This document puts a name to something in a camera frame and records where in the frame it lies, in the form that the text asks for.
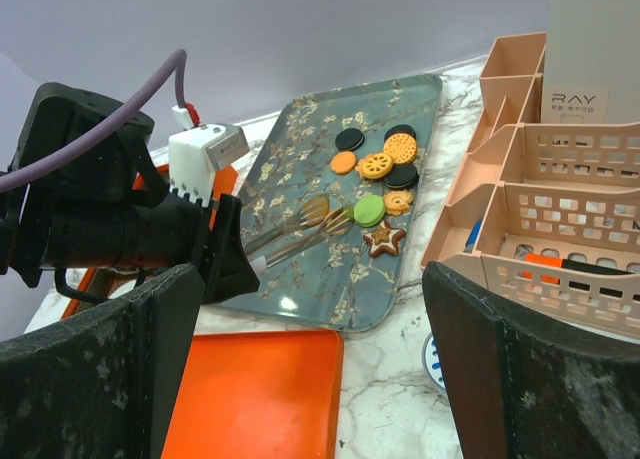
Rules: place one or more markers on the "black sandwich cookie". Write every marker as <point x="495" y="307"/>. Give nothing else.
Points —
<point x="401" y="177"/>
<point x="349" y="139"/>
<point x="400" y="129"/>

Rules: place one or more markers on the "blue floral serving tray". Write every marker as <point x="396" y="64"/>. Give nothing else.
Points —
<point x="334" y="284"/>

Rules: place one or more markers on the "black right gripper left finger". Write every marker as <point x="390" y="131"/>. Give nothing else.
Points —
<point x="102" y="383"/>

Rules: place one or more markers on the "orange oval cookie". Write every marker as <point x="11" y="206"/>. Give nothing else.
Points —
<point x="322" y="221"/>

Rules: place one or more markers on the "orange cookie tin box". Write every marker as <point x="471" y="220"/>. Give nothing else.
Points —
<point x="150" y="241"/>

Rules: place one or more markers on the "yellow lotus slice cookie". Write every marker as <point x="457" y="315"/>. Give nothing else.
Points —
<point x="375" y="166"/>

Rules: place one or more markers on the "tan round dotted cookie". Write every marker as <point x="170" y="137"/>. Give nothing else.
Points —
<point x="401" y="147"/>

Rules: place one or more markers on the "green macaron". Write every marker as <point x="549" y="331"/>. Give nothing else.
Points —
<point x="369" y="210"/>

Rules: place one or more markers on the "tan swirl cookie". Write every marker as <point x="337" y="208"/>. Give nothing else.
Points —
<point x="398" y="202"/>

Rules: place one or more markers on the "orange round cookie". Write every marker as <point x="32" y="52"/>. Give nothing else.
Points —
<point x="343" y="162"/>

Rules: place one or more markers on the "blue round slime jar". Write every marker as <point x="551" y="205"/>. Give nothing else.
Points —
<point x="431" y="363"/>

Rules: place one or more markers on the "peach plastic desk organizer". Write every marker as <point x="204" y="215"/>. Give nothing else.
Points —
<point x="567" y="191"/>

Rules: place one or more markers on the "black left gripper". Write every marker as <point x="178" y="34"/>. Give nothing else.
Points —
<point x="93" y="235"/>

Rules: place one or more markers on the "orange tin lid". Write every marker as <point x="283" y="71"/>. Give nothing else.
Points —
<point x="259" y="395"/>

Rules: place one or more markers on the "brown star cookie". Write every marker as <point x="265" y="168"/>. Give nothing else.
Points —
<point x="385" y="239"/>

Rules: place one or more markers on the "grey notebook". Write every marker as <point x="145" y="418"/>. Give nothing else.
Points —
<point x="591" y="65"/>

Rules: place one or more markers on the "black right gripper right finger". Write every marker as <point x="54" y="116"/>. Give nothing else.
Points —
<point x="524" y="385"/>

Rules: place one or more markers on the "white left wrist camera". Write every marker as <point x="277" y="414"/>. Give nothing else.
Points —
<point x="196" y="155"/>

